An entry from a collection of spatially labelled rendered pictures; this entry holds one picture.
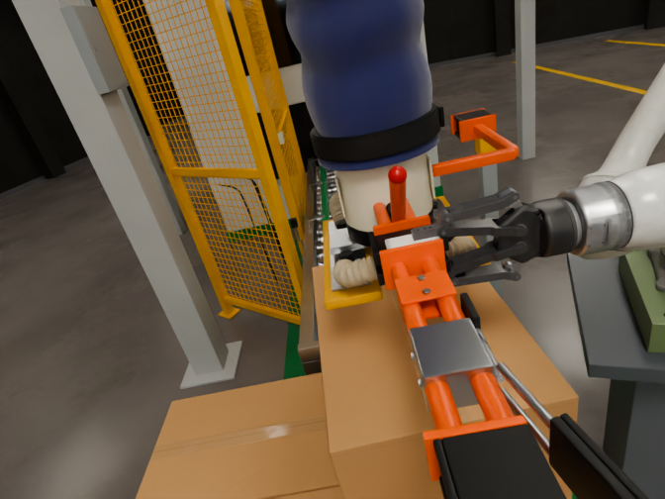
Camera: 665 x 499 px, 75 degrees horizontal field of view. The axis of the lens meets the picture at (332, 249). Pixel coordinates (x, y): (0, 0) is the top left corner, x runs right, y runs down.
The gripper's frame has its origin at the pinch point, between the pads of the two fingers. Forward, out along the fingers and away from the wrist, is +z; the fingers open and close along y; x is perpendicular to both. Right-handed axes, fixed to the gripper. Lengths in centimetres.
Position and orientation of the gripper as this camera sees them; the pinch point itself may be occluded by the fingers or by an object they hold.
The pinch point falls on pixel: (413, 255)
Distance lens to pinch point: 59.6
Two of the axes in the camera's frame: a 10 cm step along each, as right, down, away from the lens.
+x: -0.4, -4.6, 8.9
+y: 2.1, 8.6, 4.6
